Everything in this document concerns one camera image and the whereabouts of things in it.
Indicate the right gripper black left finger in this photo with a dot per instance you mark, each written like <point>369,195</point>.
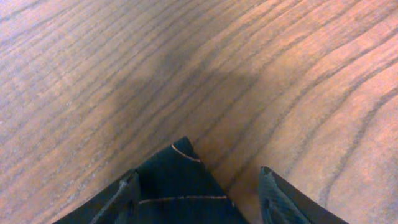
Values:
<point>120,207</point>

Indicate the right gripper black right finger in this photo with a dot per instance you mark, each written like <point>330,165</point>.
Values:
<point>281,202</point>

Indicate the black orange patterned jersey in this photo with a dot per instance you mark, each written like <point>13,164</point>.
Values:
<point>175,187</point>

